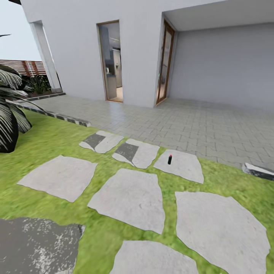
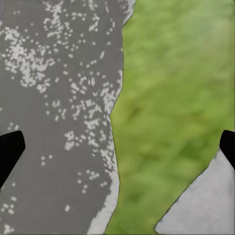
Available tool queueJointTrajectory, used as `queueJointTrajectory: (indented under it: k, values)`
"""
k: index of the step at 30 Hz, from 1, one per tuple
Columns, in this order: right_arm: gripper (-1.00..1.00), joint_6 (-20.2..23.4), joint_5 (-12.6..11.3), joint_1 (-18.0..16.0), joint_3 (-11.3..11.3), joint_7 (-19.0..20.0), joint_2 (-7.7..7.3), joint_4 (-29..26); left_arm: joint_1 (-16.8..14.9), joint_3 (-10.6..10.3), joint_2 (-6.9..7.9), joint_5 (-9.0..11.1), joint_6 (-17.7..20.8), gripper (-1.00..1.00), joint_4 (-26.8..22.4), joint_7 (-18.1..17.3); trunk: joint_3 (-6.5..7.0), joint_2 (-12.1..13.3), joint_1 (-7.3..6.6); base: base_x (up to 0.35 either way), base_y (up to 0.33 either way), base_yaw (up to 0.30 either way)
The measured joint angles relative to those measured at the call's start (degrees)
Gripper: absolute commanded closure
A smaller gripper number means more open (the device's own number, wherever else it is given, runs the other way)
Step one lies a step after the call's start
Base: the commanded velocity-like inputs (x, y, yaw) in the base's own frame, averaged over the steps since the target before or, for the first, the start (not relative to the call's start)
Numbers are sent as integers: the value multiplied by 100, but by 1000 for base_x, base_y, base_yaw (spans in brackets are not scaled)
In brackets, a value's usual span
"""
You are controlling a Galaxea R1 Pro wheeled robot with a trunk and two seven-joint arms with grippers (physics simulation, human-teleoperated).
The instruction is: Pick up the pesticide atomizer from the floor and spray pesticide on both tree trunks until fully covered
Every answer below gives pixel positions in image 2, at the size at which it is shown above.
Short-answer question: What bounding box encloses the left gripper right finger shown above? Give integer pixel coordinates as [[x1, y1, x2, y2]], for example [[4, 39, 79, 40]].
[[219, 130, 235, 170]]

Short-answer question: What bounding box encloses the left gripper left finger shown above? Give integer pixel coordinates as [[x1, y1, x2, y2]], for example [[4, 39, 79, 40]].
[[0, 130, 25, 189]]

